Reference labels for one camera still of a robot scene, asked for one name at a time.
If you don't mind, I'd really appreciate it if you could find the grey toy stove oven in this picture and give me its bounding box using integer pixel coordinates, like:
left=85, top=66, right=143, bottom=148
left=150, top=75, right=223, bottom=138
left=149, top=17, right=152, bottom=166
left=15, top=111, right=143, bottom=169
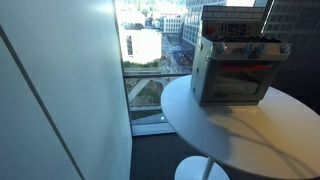
left=189, top=4, right=293, bottom=107

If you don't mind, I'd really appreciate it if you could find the white table pedestal base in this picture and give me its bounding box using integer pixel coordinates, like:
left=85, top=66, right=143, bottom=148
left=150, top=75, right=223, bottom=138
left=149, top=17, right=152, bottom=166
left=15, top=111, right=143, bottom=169
left=174, top=155, right=231, bottom=180

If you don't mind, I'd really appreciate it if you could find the red oven door handle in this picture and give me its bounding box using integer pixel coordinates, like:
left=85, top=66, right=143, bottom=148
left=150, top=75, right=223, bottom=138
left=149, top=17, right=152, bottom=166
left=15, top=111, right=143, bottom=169
left=220, top=64, right=273, bottom=71

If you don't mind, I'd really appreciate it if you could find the white building outside window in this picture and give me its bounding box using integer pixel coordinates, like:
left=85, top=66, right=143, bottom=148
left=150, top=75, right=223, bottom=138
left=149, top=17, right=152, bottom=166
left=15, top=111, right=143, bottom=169
left=119, top=28, right=163, bottom=65

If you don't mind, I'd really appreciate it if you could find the grey stove knob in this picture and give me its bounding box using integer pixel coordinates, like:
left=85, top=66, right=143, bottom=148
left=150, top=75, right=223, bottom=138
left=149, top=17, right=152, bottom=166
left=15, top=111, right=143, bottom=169
left=241, top=43, right=254, bottom=55
left=254, top=42, right=267, bottom=55
left=215, top=42, right=228, bottom=55
left=279, top=42, right=292, bottom=55

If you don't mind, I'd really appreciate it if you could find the dark window rail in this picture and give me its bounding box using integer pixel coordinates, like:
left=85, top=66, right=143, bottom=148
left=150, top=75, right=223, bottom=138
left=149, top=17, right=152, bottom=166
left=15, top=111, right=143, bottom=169
left=123, top=73, right=193, bottom=80

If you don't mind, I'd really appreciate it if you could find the grey oven door with window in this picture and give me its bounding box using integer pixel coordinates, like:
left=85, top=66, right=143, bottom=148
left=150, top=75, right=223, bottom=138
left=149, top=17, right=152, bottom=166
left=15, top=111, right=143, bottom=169
left=201, top=59, right=283, bottom=103

